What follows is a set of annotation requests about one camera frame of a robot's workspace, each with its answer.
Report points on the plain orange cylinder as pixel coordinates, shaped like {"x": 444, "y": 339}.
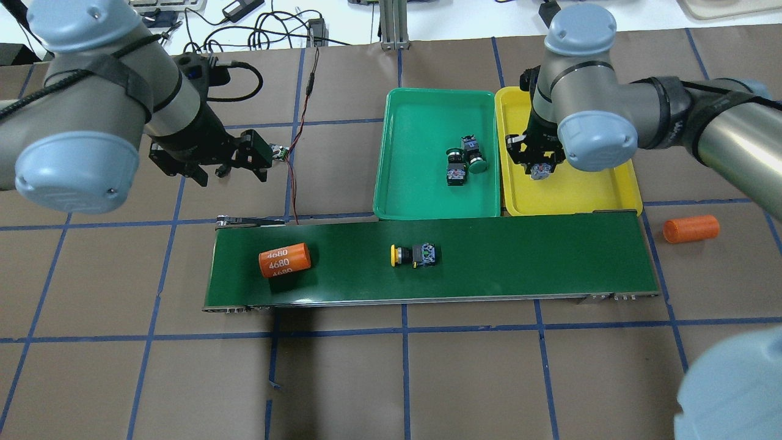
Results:
{"x": 691, "y": 229}

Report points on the green plastic tray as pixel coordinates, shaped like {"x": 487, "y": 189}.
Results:
{"x": 420, "y": 126}

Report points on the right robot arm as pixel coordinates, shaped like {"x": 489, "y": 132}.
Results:
{"x": 581, "y": 114}

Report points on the orange cylinder with 4680 print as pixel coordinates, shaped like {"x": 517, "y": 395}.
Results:
{"x": 284, "y": 260}

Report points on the yellow push button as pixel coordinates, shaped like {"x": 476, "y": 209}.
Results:
{"x": 540, "y": 171}
{"x": 417, "y": 256}

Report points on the yellow plastic tray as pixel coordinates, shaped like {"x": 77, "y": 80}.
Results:
{"x": 567, "y": 191}

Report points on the aluminium frame post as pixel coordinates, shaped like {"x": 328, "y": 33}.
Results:
{"x": 393, "y": 25}

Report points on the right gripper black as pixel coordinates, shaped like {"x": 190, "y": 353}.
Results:
{"x": 540, "y": 135}

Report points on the green conveyor belt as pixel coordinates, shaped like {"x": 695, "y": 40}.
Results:
{"x": 451, "y": 259}

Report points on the motor speed controller board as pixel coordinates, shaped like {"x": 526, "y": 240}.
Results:
{"x": 280, "y": 152}

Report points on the green push button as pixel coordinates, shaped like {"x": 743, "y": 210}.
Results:
{"x": 456, "y": 172}
{"x": 473, "y": 158}

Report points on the white keyboard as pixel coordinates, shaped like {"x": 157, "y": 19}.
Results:
{"x": 167, "y": 5}

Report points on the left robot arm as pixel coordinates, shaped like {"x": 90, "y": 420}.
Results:
{"x": 73, "y": 145}

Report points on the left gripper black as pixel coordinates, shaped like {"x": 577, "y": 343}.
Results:
{"x": 197, "y": 138}

